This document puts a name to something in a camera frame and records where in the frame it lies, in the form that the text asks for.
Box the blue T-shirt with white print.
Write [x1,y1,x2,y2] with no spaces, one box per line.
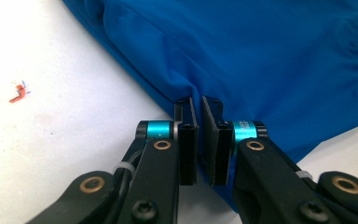
[62,0,358,214]

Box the red tape mark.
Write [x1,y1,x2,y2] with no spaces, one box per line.
[8,80,32,105]

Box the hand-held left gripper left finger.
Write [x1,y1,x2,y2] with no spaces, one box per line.
[173,96,200,187]

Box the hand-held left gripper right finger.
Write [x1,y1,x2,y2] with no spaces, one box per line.
[200,95,235,187]

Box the black cable with zip tie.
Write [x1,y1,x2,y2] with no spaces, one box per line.
[113,146,147,216]

